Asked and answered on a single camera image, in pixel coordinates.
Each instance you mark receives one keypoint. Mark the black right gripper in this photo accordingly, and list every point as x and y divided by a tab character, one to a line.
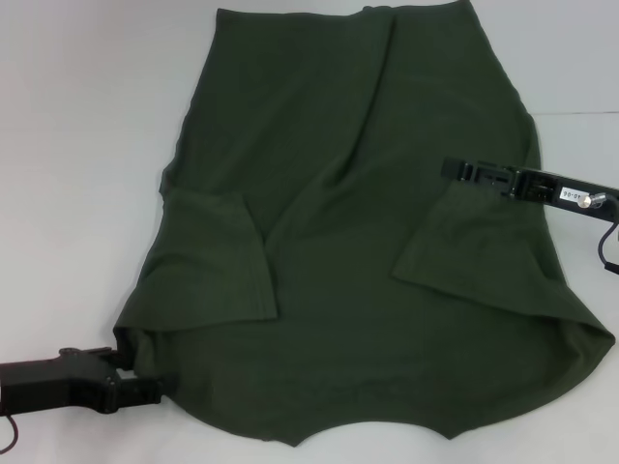
551	191

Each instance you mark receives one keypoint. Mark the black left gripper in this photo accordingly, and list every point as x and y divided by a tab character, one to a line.
48	382

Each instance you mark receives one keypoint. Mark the dark green t-shirt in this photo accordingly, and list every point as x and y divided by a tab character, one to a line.
338	217

